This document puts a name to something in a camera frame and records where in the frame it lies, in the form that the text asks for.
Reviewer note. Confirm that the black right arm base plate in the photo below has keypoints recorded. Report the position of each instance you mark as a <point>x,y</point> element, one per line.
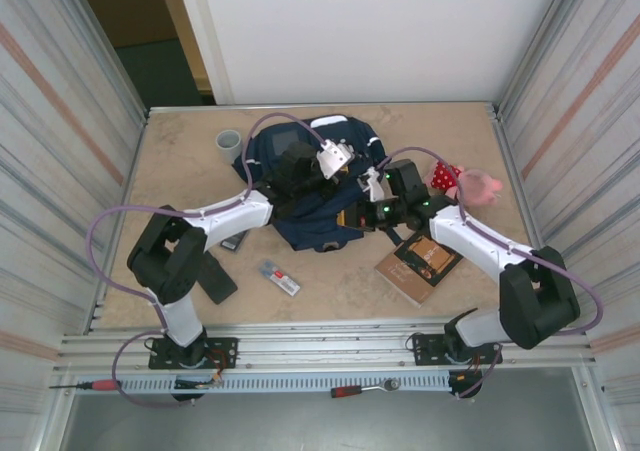
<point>425,346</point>

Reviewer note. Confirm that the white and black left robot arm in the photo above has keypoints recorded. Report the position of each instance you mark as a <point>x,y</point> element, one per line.
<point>225,216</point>

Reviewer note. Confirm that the aluminium rail frame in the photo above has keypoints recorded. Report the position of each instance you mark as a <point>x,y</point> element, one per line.
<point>325,343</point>

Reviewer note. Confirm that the black pouch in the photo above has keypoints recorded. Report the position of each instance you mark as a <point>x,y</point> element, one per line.
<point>217,283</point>

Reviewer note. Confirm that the grey plastic cup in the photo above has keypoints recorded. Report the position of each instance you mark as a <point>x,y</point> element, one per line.
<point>229,151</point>

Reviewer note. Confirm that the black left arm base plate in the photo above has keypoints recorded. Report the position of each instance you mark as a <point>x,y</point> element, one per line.
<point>225,346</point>

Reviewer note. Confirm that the silver pack with red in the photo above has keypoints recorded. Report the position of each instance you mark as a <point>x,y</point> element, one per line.
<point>280,278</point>

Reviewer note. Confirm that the pink plush toy, red dotted dress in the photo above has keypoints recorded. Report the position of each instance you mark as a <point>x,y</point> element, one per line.
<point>480,183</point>

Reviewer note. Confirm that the brown paperback book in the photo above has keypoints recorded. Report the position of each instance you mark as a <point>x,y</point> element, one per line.
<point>405,271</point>

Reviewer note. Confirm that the navy blue backpack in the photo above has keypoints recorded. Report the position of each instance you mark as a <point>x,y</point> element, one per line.
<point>310,223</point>

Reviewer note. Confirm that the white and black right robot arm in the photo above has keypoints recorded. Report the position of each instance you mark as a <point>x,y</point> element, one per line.
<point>480,236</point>

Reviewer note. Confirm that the small black labelled box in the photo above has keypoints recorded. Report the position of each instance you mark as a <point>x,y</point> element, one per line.
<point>234,243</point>

